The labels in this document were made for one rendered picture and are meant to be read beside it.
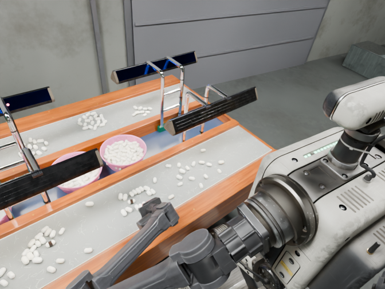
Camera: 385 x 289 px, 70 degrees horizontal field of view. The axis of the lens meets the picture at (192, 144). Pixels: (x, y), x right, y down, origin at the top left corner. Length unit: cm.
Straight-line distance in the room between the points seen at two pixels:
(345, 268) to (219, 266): 27
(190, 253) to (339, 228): 30
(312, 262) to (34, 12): 270
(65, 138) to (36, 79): 135
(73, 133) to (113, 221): 71
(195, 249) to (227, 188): 92
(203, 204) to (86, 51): 213
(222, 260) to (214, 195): 86
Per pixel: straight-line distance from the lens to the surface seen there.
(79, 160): 115
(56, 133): 189
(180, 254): 63
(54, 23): 293
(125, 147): 171
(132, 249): 93
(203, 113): 140
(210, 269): 62
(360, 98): 61
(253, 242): 61
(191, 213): 137
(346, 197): 67
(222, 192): 147
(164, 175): 154
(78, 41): 301
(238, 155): 172
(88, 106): 204
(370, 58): 535
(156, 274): 67
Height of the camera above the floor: 189
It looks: 41 degrees down
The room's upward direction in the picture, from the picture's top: 7 degrees clockwise
